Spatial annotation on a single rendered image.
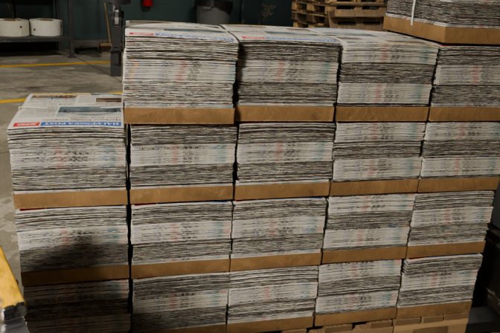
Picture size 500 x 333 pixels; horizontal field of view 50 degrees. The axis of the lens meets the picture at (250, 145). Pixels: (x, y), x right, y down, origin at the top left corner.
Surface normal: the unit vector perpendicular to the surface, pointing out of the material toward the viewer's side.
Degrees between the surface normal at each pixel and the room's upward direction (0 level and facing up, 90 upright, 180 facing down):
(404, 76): 90
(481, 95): 90
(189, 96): 91
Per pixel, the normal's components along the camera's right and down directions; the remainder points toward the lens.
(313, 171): 0.24, 0.31
